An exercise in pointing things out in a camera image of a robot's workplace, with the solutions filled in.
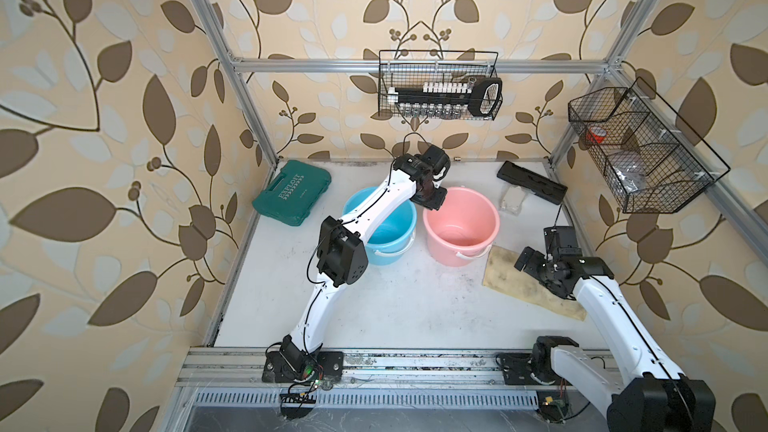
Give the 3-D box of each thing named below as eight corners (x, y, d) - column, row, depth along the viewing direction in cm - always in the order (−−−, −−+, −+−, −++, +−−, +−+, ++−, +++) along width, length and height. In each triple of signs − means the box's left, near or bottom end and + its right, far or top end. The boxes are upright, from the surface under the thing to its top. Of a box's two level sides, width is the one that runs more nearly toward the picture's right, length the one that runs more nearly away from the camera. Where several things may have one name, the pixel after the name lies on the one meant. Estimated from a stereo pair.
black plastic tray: (495, 176, 118) (497, 172, 116) (504, 164, 122) (506, 159, 120) (558, 206, 108) (561, 201, 106) (565, 190, 113) (568, 186, 111)
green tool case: (253, 211, 107) (247, 202, 103) (291, 165, 122) (288, 155, 118) (301, 227, 103) (297, 219, 99) (334, 177, 118) (332, 168, 114)
